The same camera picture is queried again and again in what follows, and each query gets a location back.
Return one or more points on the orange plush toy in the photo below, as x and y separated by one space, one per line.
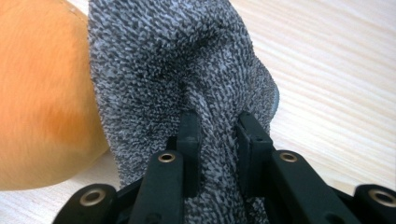
43 99

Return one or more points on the grey terry cloth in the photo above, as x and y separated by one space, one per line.
174 68

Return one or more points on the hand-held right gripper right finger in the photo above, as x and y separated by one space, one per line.
295 189

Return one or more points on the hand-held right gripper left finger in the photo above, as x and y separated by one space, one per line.
163 189

